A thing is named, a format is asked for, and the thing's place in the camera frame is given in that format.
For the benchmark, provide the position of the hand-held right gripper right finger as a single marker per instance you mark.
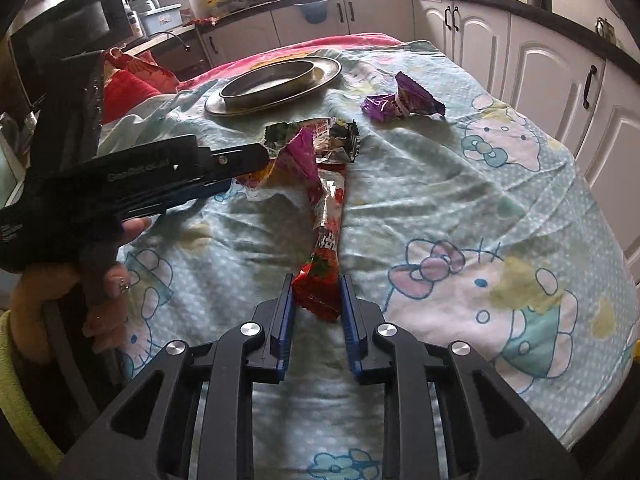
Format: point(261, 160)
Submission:
point(350, 332)

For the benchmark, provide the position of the steel teapot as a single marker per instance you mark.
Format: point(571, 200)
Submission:
point(606, 28)

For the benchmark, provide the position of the pink blanket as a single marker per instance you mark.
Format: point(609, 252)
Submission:
point(240, 62)

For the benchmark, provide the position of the black red snack wrapper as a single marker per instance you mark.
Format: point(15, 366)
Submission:
point(337, 140)

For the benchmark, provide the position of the magenta snack wrapper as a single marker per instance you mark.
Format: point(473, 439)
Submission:
point(297, 157)

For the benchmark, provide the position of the white kitchen cabinets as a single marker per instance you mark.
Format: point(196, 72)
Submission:
point(540, 80)

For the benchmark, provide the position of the red floral pillow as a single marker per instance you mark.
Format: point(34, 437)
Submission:
point(135, 85)

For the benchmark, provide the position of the purple snack wrapper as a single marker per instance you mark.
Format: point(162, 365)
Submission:
point(400, 102)

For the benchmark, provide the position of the round steel pan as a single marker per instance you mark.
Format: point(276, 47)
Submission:
point(265, 85)

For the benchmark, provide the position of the yellow packets beside sink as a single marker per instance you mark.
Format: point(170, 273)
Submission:
point(227, 4)

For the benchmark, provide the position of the person's left hand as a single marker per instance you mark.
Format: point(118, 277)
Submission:
point(112, 300)

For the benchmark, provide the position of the black kitchen countertop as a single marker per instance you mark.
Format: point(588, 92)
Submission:
point(500, 2)

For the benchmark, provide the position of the orange yellow snack wrapper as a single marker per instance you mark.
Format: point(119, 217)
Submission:
point(257, 182)

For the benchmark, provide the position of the blue plastic basket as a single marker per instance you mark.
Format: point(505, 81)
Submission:
point(314, 12)

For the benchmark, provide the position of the pale blue storage box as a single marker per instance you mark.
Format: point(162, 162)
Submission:
point(160, 20)

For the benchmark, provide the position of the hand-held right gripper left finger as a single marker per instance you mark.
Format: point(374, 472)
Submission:
point(286, 330)

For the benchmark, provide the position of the long red snack wrapper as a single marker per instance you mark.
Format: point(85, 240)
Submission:
point(327, 240)

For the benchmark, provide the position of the black microwave oven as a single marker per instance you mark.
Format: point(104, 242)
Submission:
point(35, 45)

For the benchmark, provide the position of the grey side cabinet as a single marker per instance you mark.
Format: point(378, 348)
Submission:
point(175, 55)

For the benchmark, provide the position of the round steel plate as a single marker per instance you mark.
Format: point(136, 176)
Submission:
point(327, 72)

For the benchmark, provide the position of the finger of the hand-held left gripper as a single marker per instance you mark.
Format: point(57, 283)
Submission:
point(175, 199)
point(235, 160)

